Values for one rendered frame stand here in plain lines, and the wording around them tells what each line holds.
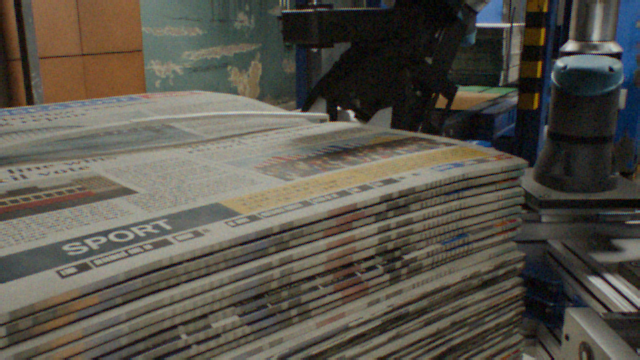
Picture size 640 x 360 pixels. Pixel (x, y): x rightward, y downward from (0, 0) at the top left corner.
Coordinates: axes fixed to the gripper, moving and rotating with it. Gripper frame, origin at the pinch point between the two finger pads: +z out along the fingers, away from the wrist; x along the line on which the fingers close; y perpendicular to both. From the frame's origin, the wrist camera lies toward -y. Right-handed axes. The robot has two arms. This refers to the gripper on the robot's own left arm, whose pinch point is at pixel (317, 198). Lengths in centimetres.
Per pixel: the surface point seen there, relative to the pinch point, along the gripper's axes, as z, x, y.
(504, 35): -108, 128, 182
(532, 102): -62, 72, 136
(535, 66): -71, 72, 130
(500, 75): -93, 128, 190
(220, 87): -88, 480, 269
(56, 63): -34, 411, 105
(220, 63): -108, 481, 259
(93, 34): -66, 422, 123
